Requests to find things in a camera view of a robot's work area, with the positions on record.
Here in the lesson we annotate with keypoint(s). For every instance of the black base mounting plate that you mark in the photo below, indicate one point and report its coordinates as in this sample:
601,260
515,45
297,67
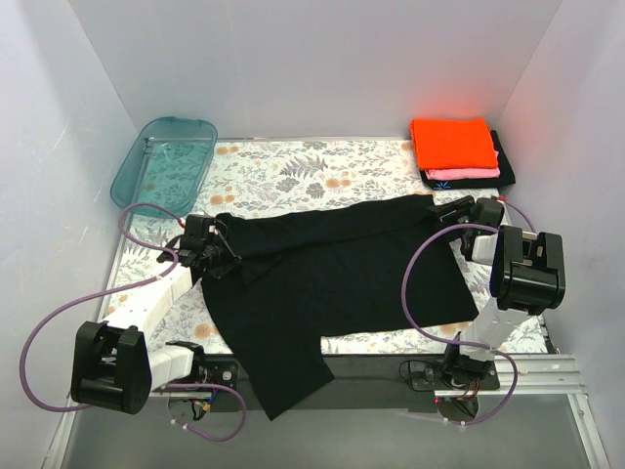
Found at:
366,386

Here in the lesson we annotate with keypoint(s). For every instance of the orange folded t-shirt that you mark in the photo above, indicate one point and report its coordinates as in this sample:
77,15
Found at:
453,144

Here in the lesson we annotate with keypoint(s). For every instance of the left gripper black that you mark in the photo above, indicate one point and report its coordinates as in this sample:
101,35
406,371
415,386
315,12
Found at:
218,254

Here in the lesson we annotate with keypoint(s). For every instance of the teal transparent plastic bin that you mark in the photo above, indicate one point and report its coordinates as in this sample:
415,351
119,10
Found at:
165,167

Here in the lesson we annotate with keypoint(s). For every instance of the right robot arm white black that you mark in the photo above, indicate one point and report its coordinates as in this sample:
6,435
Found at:
527,277

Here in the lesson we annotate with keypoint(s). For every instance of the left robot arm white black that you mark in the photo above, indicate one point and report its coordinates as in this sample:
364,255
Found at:
127,342

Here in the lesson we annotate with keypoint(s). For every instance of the pink folded t-shirt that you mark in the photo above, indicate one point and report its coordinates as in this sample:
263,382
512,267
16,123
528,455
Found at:
462,173

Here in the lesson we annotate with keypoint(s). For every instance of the black folded t-shirt with logo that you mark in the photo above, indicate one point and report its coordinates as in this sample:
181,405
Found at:
506,177

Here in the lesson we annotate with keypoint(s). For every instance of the aluminium frame rail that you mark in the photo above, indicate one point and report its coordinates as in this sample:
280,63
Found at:
524,374

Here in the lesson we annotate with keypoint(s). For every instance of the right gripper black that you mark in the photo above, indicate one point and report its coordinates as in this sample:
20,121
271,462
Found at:
450,213

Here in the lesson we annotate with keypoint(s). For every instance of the floral patterned table mat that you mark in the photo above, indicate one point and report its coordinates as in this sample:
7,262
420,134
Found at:
263,179

